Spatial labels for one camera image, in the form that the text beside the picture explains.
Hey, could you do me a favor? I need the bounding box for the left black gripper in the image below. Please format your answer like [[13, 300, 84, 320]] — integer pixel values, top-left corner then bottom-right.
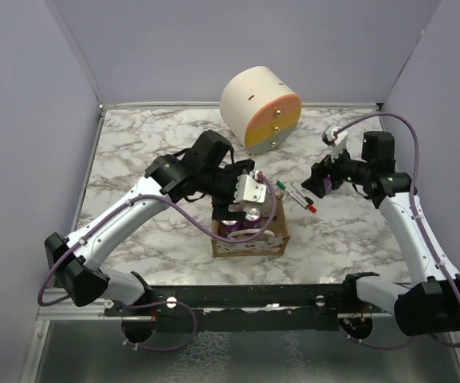
[[199, 160, 255, 219]]

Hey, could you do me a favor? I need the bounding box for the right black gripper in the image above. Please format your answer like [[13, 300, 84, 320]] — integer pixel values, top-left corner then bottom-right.
[[302, 140, 372, 197]]

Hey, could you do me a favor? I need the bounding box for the green capped marker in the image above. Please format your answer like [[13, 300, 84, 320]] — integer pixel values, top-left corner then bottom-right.
[[276, 180, 297, 198]]

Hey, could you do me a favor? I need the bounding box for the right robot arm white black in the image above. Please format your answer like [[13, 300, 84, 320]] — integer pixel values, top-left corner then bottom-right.
[[302, 128, 460, 337]]

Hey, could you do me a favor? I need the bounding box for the purple soda can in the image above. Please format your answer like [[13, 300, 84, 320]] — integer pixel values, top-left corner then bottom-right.
[[324, 175, 332, 194], [218, 220, 241, 237], [242, 207, 262, 230]]

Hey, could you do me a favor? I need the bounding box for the red capped marker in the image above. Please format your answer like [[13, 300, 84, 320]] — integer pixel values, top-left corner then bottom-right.
[[291, 183, 316, 213]]

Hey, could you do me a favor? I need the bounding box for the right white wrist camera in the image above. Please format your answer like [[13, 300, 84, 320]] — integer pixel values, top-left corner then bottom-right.
[[321, 127, 348, 163]]

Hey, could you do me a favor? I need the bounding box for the round pastel drawer cabinet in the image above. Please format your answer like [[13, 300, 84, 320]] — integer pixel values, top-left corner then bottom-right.
[[219, 66, 301, 155]]

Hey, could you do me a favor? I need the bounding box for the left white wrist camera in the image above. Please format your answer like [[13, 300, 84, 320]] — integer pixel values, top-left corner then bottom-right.
[[233, 174, 268, 203]]

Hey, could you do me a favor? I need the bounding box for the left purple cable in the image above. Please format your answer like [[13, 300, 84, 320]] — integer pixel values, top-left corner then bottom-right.
[[37, 169, 277, 352]]

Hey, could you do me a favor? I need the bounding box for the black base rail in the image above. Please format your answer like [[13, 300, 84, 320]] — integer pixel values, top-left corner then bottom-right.
[[104, 283, 358, 334]]

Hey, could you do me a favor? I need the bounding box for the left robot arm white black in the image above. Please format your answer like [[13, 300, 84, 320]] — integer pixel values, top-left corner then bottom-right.
[[45, 130, 267, 315]]

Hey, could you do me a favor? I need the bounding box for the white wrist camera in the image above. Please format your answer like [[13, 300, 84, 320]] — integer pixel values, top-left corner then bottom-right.
[[233, 174, 268, 203], [321, 127, 348, 163]]

